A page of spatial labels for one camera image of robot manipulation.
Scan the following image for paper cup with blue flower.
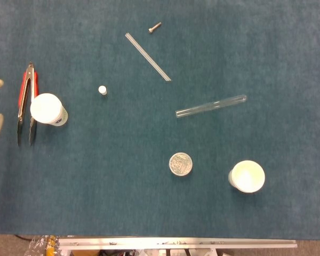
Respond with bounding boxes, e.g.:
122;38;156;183
29;93;69;127

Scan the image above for crinkled clear plastic bag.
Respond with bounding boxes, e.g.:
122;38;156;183
23;234;60;256

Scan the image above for metal socket head screw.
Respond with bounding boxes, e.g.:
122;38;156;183
148;22;162;34

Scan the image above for red-handled metal tongs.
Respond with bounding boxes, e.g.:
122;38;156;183
17;61;40;147

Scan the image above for aluminium frame rail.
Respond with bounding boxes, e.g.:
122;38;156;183
58;237;298;251

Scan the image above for clear glass test tube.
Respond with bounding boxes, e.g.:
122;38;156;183
175;94;248;119

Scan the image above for clear thin glass rod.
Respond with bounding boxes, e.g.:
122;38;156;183
125;32;172;82

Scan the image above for round clear box of clips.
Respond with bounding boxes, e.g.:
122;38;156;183
169;152;193;177

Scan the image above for teal table cloth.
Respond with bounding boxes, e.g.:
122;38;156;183
0;0;320;241

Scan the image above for paper cup with dark stripe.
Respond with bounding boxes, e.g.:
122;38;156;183
228;160;266;194

